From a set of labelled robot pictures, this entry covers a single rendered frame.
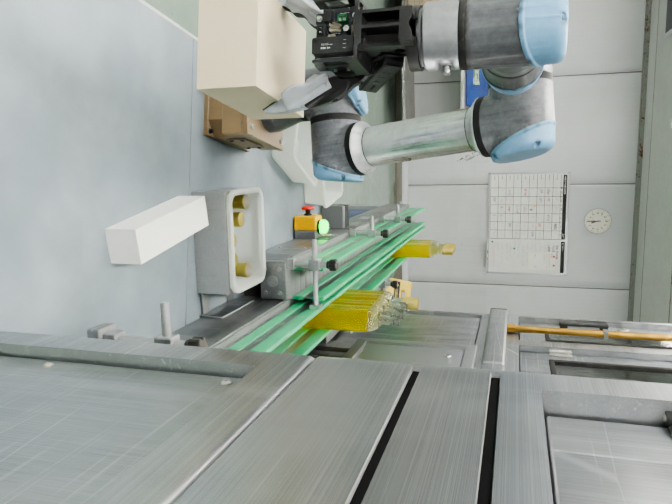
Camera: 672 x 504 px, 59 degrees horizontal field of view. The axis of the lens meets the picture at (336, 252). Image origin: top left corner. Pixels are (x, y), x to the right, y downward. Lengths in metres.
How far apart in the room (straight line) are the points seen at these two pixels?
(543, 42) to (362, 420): 0.44
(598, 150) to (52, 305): 6.78
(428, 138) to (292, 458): 0.93
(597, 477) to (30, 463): 0.35
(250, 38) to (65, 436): 0.46
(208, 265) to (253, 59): 0.68
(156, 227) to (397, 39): 0.57
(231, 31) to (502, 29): 0.30
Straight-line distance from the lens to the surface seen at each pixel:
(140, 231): 1.05
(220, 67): 0.73
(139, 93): 1.18
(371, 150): 1.29
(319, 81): 0.74
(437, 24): 0.69
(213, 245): 1.30
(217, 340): 1.18
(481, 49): 0.69
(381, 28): 0.69
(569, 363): 1.79
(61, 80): 1.02
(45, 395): 0.55
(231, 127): 1.34
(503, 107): 1.15
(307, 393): 0.46
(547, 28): 0.68
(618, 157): 7.39
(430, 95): 7.41
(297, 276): 1.54
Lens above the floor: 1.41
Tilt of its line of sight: 17 degrees down
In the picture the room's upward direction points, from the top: 92 degrees clockwise
